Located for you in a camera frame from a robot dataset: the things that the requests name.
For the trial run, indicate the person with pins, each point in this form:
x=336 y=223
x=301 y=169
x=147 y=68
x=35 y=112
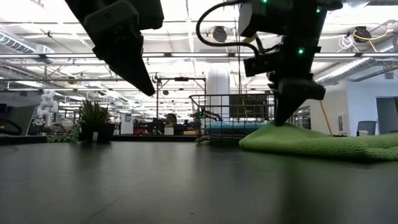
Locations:
x=171 y=119

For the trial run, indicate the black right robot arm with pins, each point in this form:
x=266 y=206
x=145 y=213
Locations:
x=332 y=3

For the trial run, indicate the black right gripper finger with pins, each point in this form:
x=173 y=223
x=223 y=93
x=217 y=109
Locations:
x=292 y=93

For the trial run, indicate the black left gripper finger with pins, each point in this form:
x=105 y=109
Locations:
x=133 y=74

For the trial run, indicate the light blue microfiber towel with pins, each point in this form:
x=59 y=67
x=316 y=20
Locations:
x=233 y=126

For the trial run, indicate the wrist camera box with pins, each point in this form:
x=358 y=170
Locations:
x=261 y=63
x=109 y=18

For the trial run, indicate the black gantry frame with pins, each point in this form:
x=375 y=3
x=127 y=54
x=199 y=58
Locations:
x=182 y=79

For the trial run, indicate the grey visitor chair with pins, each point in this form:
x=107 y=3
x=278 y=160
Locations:
x=367 y=127

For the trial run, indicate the white robot figure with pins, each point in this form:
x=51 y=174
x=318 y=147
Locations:
x=46 y=109

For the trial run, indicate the black monitor screen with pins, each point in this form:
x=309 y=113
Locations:
x=248 y=105

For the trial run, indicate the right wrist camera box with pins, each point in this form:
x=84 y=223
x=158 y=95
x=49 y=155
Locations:
x=261 y=63

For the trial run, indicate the silver ceiling duct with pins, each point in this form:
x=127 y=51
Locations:
x=342 y=73
x=21 y=45

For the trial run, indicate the green microfiber towel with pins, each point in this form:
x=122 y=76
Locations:
x=311 y=143

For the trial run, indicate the white wall dispenser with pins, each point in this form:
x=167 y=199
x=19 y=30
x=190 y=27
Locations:
x=341 y=123

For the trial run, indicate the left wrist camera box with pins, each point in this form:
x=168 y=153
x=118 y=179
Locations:
x=109 y=18

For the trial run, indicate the small potted green plant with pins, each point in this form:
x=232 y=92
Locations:
x=94 y=121

